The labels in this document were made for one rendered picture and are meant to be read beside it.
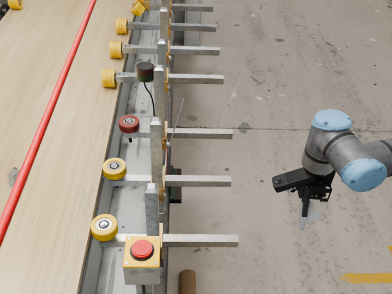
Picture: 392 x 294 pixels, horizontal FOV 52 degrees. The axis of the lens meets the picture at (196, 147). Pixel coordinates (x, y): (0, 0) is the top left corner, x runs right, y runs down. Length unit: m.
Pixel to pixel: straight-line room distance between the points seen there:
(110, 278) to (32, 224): 0.35
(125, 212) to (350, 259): 1.33
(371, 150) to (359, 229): 1.62
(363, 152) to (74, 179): 0.90
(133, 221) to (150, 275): 0.81
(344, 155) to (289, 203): 1.62
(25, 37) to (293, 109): 2.03
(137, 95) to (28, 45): 0.59
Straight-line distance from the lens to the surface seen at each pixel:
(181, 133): 1.62
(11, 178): 1.44
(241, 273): 2.23
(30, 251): 1.27
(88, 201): 1.34
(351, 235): 2.55
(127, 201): 1.69
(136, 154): 1.88
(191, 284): 2.09
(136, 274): 0.83
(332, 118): 1.05
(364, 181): 0.99
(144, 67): 1.40
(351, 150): 0.99
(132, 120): 1.61
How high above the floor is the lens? 1.90
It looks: 42 degrees down
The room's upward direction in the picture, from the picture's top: 3 degrees clockwise
